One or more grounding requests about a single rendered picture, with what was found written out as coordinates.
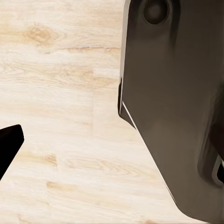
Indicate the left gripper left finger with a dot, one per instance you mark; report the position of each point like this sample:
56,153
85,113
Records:
11,140

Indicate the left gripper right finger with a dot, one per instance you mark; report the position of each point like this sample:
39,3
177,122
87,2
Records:
217,139

